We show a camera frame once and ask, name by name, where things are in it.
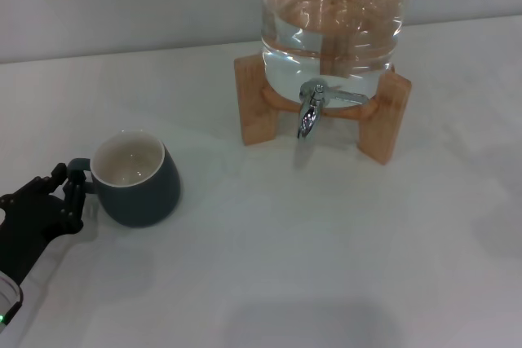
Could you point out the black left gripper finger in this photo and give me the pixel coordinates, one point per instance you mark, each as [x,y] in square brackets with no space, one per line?
[41,185]
[74,201]

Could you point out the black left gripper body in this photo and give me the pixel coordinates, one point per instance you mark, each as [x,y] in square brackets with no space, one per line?
[32,225]

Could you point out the black ceramic cup white inside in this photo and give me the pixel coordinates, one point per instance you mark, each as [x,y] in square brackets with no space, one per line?
[142,205]

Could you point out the chrome faucet with lever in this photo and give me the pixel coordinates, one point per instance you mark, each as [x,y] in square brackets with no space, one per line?
[308,117]

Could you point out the wooden dispenser stand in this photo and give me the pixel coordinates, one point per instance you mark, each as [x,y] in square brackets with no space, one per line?
[255,103]

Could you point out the glass water dispenser jar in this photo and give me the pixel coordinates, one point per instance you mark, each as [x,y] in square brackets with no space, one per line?
[332,18]

